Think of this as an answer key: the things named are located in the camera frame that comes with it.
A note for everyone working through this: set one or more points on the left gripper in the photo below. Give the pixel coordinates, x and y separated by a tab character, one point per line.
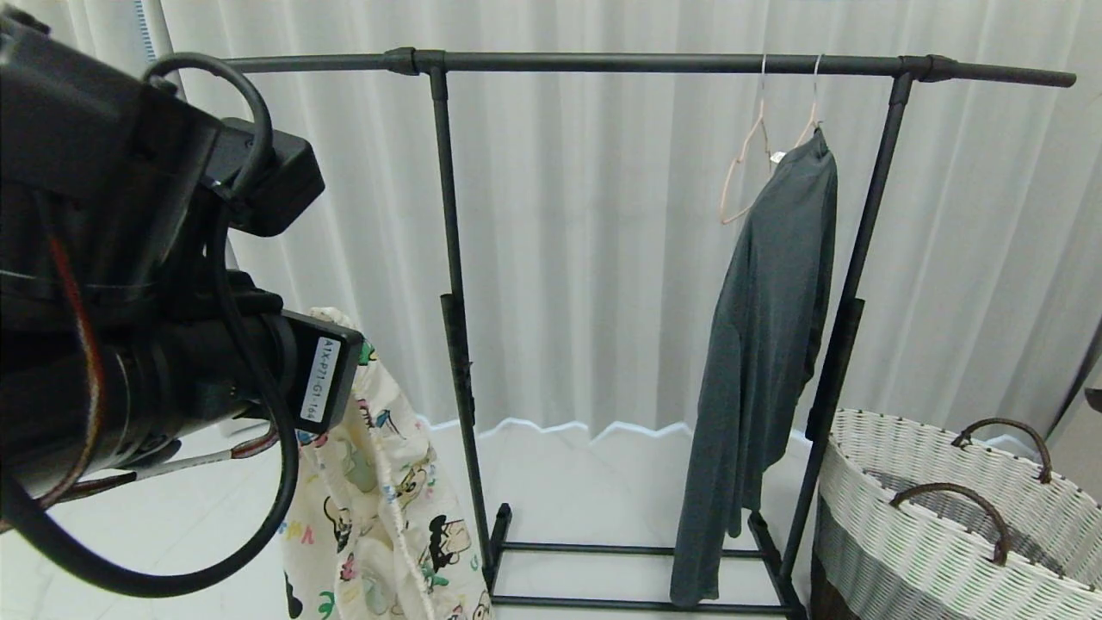
189	379

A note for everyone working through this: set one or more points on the cream printed garment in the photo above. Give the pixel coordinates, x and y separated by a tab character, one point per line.
370	517

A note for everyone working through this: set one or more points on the dark grey long-sleeved shirt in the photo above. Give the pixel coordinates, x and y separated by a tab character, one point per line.
758	344

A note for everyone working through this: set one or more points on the pink clothes hanger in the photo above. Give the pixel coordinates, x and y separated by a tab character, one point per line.
814	112
762	120

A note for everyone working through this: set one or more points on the black clothes rack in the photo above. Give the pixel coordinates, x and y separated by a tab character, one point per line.
603	62

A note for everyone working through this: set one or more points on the white laundry basket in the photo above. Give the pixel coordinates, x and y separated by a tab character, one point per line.
904	551

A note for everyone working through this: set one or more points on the white curtain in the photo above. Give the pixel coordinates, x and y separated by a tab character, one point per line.
603	258

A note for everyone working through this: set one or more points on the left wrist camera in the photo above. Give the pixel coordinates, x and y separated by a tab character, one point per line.
275	181

